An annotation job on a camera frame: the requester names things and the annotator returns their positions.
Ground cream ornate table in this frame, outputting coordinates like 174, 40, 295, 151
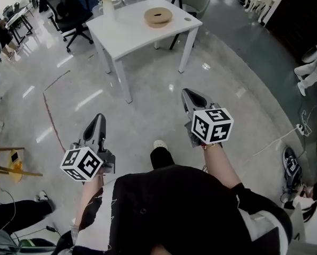
244, 0, 278, 23

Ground person's right forearm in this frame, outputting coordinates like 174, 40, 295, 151
202, 142, 243, 190

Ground person's cream shoe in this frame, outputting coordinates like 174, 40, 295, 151
153, 139, 168, 151

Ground white vase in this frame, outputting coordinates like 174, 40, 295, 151
102, 0, 116, 21

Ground grey chair behind table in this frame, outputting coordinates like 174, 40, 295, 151
169, 0, 211, 50

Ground dark spare gripper device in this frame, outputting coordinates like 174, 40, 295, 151
282, 147, 302, 188

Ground yellow perfume bottle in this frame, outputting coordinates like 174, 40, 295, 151
12, 160, 24, 183

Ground person's left forearm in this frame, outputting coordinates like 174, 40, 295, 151
74, 172, 106, 228

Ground dark green bag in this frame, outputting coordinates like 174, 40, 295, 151
0, 229, 57, 255

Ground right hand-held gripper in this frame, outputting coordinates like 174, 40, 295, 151
182, 88, 235, 148

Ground white desk black legs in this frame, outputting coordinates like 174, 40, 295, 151
4, 7, 35, 46

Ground person's black white top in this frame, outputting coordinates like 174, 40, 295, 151
52, 165, 293, 255

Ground white power cable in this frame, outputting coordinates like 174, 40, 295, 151
252, 110, 314, 157

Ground dark wooden cabinet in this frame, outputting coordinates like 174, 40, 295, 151
264, 0, 317, 63

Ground person's black trouser leg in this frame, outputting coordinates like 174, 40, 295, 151
150, 146, 174, 171

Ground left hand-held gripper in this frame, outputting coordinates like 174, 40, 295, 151
59, 113, 116, 182

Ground white table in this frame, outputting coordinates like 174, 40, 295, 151
85, 0, 203, 105

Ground black office chair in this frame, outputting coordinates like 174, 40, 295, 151
45, 0, 95, 53

